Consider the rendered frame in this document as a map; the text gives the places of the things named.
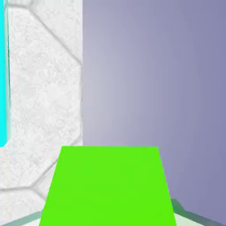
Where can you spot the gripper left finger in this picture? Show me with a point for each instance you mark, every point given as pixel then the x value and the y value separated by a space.
pixel 31 220

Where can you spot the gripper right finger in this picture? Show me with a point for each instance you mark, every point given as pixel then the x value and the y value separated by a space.
pixel 183 219

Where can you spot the small green cube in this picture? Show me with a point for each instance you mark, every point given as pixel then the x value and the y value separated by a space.
pixel 109 187

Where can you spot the large cyan box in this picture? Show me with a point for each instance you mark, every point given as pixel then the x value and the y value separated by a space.
pixel 3 70

